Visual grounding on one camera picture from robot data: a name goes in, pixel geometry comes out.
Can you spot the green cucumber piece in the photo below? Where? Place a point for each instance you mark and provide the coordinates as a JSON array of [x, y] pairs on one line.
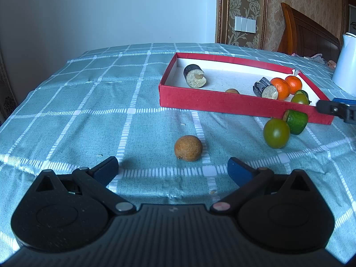
[[303, 92], [297, 121]]

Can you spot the green tomato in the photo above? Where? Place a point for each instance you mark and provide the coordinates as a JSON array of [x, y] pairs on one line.
[[276, 133], [299, 99]]

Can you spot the wooden headboard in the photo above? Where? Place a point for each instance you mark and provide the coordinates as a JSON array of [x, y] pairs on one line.
[[306, 36]]

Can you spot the orange mandarin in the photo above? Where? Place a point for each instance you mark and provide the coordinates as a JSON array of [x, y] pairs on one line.
[[295, 83], [281, 89]]

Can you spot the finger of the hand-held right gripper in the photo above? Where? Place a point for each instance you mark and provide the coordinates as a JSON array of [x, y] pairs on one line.
[[339, 110]]

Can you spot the teal checked tablecloth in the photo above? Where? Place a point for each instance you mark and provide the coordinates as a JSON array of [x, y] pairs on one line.
[[83, 103]]

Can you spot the red cardboard box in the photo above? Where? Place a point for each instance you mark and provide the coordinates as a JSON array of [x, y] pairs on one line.
[[208, 100]]

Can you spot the wooden framed wallpaper panel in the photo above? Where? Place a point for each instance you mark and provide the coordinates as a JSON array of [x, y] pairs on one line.
[[244, 0]]

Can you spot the dark sugarcane piece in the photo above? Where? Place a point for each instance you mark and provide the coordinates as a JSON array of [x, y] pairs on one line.
[[194, 76], [264, 87]]

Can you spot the brown longan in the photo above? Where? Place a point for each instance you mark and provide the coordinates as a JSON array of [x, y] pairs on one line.
[[188, 148], [232, 91]]

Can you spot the white kettle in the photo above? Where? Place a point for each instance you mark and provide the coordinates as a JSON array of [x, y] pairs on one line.
[[346, 66]]

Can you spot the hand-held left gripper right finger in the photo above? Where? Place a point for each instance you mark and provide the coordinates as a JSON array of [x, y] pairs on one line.
[[239, 171]]

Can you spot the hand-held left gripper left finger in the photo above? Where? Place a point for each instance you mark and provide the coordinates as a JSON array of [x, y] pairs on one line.
[[107, 169]]

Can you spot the pink cloth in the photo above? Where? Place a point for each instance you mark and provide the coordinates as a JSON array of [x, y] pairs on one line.
[[319, 59]]

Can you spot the white light switch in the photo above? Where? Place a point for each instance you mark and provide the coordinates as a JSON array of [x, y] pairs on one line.
[[245, 24]]

